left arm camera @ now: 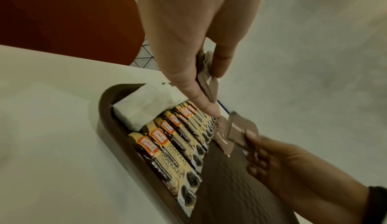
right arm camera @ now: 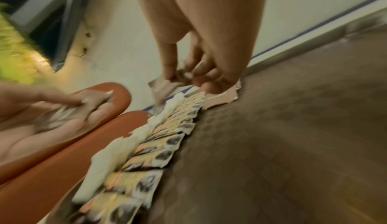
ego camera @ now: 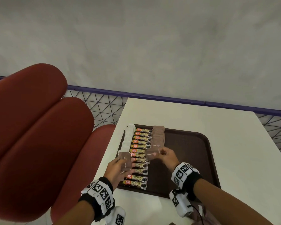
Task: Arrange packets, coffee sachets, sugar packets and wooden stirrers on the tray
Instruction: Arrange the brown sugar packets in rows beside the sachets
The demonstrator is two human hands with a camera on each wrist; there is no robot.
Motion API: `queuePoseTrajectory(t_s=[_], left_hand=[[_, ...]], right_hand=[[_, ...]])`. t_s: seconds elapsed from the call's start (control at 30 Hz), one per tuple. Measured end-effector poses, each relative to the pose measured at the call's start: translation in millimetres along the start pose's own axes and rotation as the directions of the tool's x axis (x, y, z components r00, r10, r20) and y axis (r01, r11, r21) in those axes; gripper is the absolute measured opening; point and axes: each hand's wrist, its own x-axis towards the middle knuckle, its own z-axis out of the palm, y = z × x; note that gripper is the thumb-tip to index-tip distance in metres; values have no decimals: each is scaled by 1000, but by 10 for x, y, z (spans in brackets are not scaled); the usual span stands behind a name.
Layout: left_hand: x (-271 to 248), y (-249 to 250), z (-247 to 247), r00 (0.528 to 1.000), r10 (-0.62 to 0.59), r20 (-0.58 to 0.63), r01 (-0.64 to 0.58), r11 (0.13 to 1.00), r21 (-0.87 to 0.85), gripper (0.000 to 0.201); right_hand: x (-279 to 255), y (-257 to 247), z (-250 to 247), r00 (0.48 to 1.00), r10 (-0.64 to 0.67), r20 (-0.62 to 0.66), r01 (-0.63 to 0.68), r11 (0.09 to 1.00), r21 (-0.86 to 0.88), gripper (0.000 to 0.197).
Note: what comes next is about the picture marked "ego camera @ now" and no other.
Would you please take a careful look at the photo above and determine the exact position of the person's right hand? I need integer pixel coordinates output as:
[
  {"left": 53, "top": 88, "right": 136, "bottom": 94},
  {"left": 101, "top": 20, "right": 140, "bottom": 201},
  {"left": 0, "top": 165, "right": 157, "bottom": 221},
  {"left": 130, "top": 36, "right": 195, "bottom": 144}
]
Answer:
[{"left": 154, "top": 147, "right": 180, "bottom": 173}]

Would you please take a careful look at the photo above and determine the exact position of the person's left hand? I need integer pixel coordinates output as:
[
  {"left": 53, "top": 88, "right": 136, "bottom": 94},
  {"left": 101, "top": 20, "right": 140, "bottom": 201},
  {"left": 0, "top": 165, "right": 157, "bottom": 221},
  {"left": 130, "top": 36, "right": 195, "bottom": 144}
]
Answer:
[{"left": 104, "top": 157, "right": 136, "bottom": 189}]

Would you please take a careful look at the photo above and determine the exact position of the handful of brown sugar packets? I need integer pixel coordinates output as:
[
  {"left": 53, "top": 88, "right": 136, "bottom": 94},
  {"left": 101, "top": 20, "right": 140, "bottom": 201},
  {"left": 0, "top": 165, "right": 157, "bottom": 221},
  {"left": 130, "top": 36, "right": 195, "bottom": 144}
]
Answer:
[{"left": 118, "top": 152, "right": 133, "bottom": 173}]

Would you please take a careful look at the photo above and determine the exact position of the brown paper sugar sachet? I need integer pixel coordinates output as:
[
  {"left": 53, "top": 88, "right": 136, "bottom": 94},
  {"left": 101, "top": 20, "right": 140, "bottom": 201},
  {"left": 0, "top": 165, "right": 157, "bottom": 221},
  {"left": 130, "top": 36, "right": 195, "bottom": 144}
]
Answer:
[{"left": 146, "top": 147, "right": 161, "bottom": 161}]

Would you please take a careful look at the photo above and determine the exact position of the brown plastic tray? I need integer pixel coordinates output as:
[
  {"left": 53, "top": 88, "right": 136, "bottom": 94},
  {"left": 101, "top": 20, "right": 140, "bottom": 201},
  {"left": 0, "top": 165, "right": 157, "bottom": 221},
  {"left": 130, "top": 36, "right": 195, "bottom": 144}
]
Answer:
[{"left": 117, "top": 124, "right": 222, "bottom": 199}]

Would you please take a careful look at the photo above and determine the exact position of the row of brown sugar packets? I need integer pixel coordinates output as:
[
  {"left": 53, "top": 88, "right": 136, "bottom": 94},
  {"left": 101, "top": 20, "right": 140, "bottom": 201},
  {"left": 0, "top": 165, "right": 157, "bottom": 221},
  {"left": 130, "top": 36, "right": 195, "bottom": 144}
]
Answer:
[{"left": 151, "top": 126, "right": 165, "bottom": 148}]

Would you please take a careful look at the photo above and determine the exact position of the row of gold coffee sachets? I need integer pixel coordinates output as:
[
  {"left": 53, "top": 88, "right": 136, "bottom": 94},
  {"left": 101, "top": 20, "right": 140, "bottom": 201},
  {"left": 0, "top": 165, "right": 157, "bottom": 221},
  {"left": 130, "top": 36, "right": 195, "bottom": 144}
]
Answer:
[{"left": 122, "top": 127, "right": 153, "bottom": 191}]

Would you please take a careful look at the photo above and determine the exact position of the row of white tea bags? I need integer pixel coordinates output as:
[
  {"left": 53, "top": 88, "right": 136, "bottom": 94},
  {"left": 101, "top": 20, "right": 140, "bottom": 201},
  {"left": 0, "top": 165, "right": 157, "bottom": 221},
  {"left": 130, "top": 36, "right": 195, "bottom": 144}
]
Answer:
[{"left": 118, "top": 123, "right": 137, "bottom": 157}]

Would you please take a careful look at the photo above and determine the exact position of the person's left forearm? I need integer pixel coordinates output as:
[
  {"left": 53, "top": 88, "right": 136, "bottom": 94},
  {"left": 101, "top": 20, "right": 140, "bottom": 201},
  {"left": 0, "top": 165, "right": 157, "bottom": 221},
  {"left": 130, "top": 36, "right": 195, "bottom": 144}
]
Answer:
[{"left": 54, "top": 200, "right": 95, "bottom": 225}]

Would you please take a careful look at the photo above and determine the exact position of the person's right forearm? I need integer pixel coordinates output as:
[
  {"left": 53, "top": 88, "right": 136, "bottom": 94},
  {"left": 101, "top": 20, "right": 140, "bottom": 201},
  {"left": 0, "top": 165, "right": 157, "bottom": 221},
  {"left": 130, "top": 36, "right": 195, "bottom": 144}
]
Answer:
[{"left": 193, "top": 178, "right": 272, "bottom": 225}]

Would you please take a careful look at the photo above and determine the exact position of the right marker wristband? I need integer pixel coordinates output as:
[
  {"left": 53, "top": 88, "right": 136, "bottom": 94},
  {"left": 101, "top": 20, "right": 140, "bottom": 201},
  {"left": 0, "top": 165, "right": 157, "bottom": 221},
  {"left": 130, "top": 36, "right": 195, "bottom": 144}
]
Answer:
[{"left": 171, "top": 162, "right": 203, "bottom": 195}]

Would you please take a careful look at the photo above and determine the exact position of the marker wristband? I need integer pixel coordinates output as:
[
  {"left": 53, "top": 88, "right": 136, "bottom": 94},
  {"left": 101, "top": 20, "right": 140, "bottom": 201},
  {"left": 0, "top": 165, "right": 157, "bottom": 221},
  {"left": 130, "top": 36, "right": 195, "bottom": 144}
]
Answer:
[
  {"left": 171, "top": 162, "right": 203, "bottom": 195},
  {"left": 78, "top": 177, "right": 115, "bottom": 222}
]

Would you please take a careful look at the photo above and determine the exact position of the left marker wristband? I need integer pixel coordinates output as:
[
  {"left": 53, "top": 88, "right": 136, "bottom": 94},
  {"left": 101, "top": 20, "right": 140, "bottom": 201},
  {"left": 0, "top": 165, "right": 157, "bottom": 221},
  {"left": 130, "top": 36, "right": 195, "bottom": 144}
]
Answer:
[{"left": 78, "top": 177, "right": 115, "bottom": 222}]

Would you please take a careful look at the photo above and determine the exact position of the red padded chair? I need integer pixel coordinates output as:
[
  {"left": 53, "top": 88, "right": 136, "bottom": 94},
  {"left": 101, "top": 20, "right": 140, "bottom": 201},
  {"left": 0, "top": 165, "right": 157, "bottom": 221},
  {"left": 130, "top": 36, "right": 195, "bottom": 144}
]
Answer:
[{"left": 0, "top": 63, "right": 117, "bottom": 223}]

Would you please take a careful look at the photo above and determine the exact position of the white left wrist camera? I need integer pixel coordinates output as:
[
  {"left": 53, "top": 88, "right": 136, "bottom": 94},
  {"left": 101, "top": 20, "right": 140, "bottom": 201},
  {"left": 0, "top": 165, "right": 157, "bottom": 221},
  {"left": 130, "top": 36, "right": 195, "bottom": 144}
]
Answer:
[{"left": 106, "top": 206, "right": 126, "bottom": 225}]

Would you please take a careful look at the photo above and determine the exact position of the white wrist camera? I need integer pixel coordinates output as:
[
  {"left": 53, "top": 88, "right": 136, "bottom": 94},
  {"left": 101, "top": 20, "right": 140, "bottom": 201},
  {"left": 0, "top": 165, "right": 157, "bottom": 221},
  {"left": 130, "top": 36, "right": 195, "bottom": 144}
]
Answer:
[
  {"left": 169, "top": 189, "right": 194, "bottom": 218},
  {"left": 106, "top": 206, "right": 126, "bottom": 225}
]

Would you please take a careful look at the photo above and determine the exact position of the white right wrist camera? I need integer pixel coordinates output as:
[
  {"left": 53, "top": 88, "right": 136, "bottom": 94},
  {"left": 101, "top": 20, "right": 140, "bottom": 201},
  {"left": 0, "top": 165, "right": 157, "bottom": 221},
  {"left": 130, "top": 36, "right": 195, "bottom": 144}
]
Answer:
[{"left": 169, "top": 189, "right": 194, "bottom": 218}]

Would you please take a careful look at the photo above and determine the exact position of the black camera cable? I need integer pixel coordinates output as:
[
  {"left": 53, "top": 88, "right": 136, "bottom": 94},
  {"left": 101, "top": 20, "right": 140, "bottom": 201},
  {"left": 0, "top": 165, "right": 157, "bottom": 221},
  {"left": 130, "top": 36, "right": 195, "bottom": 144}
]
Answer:
[{"left": 191, "top": 205, "right": 203, "bottom": 225}]

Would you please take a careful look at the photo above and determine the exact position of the purple wire fence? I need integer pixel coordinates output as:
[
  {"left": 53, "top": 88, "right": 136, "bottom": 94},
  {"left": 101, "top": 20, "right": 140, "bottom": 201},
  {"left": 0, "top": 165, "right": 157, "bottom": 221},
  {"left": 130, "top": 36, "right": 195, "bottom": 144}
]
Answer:
[{"left": 0, "top": 75, "right": 281, "bottom": 157}]

